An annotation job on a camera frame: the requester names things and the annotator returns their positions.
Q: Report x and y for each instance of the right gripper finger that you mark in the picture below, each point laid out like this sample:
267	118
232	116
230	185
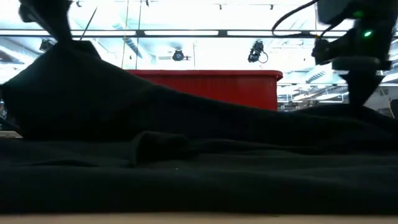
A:
370	84
357	87

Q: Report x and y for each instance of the black overhead frame crossbar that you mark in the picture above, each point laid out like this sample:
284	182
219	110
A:
222	33

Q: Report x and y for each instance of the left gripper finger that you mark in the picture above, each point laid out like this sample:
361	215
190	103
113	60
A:
66	30
57	31

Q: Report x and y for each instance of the black background panel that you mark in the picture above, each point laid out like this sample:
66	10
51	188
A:
395	109

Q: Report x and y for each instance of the red plastic laundry basket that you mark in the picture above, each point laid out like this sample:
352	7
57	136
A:
233	90

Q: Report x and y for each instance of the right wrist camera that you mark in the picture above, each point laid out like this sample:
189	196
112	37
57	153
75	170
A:
335	11

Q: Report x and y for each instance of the round black ceiling camera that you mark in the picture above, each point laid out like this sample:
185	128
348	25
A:
178	56

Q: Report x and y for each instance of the black ceiling light cluster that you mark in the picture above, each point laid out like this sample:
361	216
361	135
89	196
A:
46	46

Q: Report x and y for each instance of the black t-shirt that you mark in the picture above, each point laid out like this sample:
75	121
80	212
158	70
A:
186	174

